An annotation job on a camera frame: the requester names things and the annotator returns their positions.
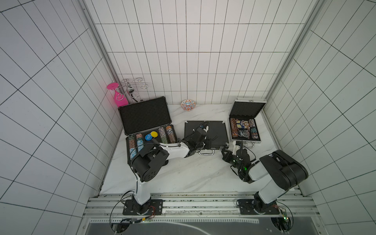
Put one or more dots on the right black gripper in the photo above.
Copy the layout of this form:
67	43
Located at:
240	151

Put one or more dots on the right silver poker case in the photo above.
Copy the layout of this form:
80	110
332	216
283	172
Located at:
242	119

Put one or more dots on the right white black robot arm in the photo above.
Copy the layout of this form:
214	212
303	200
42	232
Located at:
285	173

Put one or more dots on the silver wire glass holder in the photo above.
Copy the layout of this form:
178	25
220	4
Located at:
133	87

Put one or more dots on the blue round chip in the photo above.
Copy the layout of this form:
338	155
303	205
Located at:
148	137

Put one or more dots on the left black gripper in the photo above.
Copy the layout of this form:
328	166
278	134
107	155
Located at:
207	143

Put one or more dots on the aluminium mounting rail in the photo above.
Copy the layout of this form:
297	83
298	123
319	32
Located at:
198	205

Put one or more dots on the pink wine glass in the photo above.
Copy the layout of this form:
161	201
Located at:
120	99

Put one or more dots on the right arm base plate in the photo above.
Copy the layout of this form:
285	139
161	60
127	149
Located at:
257	207

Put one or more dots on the yellow round chip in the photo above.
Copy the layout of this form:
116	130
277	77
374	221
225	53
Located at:
154	134

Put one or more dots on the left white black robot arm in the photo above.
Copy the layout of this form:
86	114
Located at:
152	157

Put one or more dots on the black poker case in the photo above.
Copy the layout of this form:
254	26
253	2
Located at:
142	118
217	136

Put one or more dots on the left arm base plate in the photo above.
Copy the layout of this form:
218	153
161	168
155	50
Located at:
151	207

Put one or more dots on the colourful patterned bowl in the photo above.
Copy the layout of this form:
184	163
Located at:
188	105

